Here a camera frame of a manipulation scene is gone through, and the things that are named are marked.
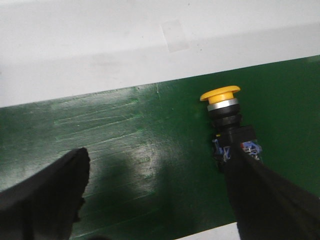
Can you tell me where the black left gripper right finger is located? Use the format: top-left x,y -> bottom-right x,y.
224,143 -> 320,240

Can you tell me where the yellow mushroom push button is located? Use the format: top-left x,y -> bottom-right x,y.
200,85 -> 262,172

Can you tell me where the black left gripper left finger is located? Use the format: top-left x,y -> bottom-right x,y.
0,147 -> 90,240

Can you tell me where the clear tape patch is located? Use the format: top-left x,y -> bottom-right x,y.
160,19 -> 189,53

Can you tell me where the green conveyor belt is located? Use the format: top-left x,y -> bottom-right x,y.
0,56 -> 320,240

